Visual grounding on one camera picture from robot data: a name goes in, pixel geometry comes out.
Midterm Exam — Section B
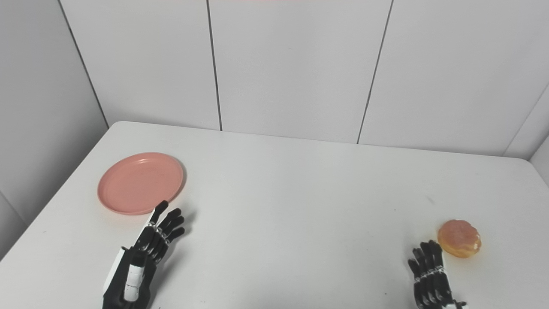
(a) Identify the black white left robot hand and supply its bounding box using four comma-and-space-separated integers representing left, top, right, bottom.
102, 200, 186, 309

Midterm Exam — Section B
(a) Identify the pink round plate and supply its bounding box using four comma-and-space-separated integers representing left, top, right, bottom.
97, 152, 184, 216

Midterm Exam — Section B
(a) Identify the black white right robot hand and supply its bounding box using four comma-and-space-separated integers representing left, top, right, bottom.
407, 240, 468, 309

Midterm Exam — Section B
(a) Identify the golden cream puff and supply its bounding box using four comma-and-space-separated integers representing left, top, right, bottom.
437, 219, 482, 259

